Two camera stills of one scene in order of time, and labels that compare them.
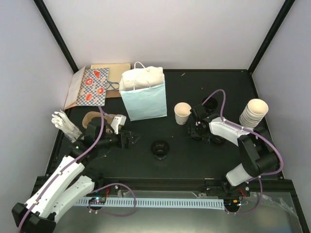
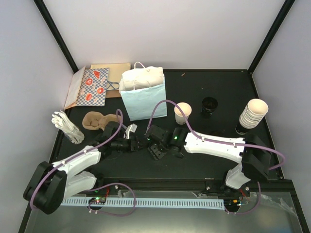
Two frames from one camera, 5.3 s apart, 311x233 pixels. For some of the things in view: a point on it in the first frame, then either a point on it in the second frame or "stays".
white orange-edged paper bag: [74, 89] stays
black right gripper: [193, 133] to [156, 154]
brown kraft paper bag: [110, 93] stays
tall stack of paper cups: [254, 111] stays
